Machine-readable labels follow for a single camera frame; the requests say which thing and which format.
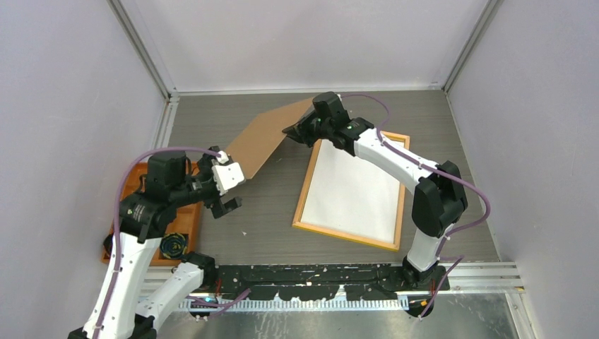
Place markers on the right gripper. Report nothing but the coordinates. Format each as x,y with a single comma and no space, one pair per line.
299,132

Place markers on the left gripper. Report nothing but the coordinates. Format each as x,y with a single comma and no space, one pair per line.
220,207

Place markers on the brown backing board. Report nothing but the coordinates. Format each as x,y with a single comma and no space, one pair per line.
257,142

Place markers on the yellow wooden picture frame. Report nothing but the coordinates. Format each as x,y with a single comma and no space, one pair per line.
344,236

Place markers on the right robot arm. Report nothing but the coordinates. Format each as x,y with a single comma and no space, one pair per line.
439,198

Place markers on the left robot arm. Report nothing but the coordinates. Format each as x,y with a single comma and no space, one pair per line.
140,222

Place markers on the black yellow coil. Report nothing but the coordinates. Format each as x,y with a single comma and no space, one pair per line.
173,246

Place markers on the black coil outside tray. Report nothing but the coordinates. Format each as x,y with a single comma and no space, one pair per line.
108,243

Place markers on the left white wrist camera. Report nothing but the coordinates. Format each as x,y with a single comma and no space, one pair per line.
228,177

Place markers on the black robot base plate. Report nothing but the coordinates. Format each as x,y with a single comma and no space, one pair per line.
378,281

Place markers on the aluminium front rail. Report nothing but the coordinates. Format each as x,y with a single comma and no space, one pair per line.
466,278

